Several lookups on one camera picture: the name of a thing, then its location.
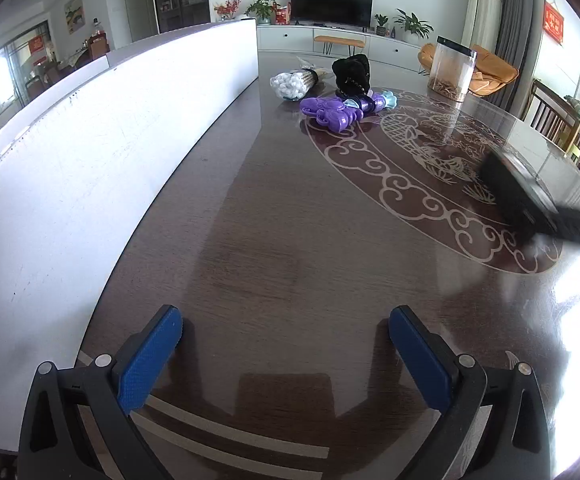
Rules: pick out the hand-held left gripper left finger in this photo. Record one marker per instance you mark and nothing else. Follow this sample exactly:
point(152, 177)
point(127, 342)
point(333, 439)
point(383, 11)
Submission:
point(147, 355)

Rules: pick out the dark wooden slatted chair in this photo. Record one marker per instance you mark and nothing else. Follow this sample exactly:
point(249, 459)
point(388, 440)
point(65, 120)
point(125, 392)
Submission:
point(545, 110)

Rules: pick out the black television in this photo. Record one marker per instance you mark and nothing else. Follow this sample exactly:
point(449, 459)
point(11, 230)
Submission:
point(330, 5)

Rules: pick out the broad leaf potted plant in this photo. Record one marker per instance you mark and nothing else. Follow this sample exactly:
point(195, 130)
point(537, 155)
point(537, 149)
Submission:
point(412, 25)

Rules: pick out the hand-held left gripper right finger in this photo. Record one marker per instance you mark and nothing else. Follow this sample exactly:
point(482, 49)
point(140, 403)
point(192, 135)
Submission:
point(420, 360)

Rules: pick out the white television cabinet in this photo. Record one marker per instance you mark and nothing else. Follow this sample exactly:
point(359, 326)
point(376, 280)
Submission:
point(290, 39)

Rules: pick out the orange lounge chair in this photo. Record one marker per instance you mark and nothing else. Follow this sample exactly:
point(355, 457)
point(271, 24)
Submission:
point(495, 70)

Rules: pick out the white door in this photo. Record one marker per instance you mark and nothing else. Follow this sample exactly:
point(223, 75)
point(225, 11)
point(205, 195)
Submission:
point(137, 7)

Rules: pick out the small potted plant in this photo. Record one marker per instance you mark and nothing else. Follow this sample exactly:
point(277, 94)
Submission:
point(381, 25)

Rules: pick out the leafy potted plant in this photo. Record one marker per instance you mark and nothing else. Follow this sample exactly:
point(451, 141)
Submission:
point(261, 10)

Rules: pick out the purple plastic toy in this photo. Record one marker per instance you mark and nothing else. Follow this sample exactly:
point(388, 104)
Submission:
point(327, 115)

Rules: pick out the grey curtain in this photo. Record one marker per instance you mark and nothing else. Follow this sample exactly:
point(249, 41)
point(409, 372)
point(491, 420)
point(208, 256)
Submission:
point(520, 35)

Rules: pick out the covered standing air conditioner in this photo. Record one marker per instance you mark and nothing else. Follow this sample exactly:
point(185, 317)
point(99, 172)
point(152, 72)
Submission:
point(482, 10)

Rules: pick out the wooden bench with metal legs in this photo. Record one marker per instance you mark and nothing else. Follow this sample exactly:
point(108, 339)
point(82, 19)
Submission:
point(332, 40)

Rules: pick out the red gift box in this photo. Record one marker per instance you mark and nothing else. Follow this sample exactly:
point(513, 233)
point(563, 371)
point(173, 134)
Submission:
point(283, 15)

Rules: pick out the framed wall painting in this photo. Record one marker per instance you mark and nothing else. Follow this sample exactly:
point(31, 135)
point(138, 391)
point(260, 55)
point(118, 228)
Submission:
point(74, 12)

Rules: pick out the red flowers in vase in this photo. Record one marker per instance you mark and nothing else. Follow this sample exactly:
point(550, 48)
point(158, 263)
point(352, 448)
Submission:
point(227, 9)

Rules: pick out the black rectangular box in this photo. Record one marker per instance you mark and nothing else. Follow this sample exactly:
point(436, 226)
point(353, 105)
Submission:
point(515, 185)

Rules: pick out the clear bag of cotton swabs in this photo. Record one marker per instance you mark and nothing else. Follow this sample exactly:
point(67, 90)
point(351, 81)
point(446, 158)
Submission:
point(287, 85)

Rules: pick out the clear jar with black lid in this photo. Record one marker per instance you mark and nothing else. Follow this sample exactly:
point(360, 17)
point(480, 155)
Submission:
point(452, 70)

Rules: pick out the red wall hanging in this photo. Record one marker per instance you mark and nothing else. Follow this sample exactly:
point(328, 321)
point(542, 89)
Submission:
point(554, 22)

